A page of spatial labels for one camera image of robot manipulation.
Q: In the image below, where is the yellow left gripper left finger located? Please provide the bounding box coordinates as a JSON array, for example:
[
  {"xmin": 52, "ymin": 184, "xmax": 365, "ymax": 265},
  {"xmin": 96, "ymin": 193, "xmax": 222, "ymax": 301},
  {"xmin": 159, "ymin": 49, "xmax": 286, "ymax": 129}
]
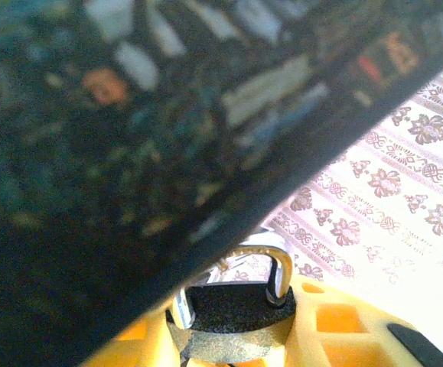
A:
[{"xmin": 86, "ymin": 315, "xmax": 186, "ymax": 367}]

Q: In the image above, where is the black padlock with silver shackle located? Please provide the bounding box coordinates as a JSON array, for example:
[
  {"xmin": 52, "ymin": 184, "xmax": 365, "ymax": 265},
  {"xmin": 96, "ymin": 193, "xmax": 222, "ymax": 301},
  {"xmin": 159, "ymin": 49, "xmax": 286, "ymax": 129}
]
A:
[{"xmin": 164, "ymin": 243, "xmax": 298, "ymax": 363}]

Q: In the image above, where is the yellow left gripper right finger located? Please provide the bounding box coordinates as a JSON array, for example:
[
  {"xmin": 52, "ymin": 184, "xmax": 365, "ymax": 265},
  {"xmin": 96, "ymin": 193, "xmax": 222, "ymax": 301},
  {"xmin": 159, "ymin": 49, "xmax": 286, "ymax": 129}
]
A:
[{"xmin": 280, "ymin": 274, "xmax": 443, "ymax": 367}]

